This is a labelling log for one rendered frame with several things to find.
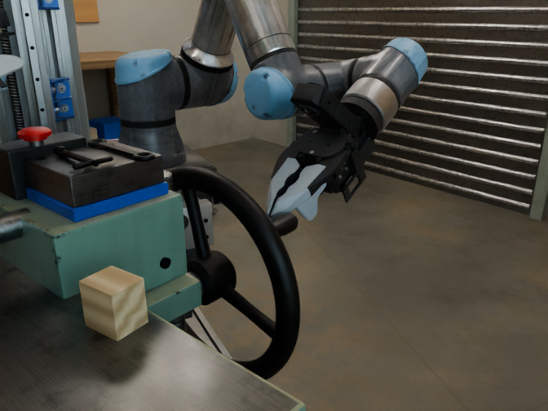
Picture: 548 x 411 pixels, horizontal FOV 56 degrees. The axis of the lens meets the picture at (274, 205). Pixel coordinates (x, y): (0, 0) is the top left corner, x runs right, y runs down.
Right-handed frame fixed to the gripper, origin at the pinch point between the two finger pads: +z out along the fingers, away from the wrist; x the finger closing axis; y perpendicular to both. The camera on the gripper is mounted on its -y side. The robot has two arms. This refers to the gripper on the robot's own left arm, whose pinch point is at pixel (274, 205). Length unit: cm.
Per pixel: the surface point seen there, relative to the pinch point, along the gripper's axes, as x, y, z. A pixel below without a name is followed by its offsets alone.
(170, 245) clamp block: -0.4, -8.4, 13.7
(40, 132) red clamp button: 8.8, -21.6, 14.2
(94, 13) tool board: 305, 62, -147
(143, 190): 0.6, -14.6, 12.3
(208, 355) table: -15.3, -11.8, 21.5
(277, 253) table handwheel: -6.4, -1.7, 6.8
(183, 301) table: -2.4, -4.0, 16.8
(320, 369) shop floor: 42, 115, -17
